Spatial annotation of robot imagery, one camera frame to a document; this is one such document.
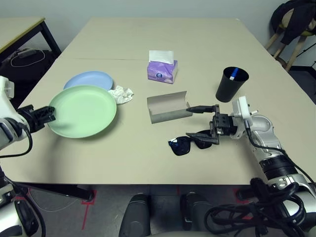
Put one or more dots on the beige side table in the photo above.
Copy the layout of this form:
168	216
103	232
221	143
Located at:
14	27

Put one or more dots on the black jacket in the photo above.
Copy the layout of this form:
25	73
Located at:
293	22

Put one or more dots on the light green plate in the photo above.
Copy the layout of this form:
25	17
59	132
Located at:
84	111

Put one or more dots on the black table foot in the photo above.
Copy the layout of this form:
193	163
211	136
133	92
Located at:
243	195

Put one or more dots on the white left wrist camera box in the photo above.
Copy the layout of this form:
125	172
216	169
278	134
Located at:
5	103

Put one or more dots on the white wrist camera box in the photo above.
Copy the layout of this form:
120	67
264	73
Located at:
240	108
5	103

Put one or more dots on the black plastic cup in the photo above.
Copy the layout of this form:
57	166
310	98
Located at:
227	91

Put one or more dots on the purple tissue box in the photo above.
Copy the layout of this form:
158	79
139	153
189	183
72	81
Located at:
160	74

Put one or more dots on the wooden stool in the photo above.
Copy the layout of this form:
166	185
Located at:
294	55

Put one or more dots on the white tissue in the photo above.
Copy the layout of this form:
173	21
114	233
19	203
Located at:
122	95

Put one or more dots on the robot left leg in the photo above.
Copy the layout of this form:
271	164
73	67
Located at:
134	217

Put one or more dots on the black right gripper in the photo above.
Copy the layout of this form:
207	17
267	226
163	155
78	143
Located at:
222	123

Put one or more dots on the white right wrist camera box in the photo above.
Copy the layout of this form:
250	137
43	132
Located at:
240	108

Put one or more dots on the robot right leg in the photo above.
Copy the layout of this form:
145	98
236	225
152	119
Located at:
197	212

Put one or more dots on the grey power strip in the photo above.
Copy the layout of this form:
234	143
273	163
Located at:
24	53

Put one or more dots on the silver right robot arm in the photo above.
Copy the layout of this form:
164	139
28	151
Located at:
264	138

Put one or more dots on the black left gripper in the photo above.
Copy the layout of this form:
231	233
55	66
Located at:
28	119

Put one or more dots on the robot leg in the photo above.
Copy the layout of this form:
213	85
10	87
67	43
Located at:
197	212
134	217

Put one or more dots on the light blue plate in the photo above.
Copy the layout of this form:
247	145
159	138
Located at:
91	79

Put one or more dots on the black sunglasses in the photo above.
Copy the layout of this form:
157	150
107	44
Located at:
181	148

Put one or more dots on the grey glasses case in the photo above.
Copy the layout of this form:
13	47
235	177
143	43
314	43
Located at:
168	114

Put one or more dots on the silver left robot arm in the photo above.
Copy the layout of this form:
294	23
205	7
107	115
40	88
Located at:
10	133

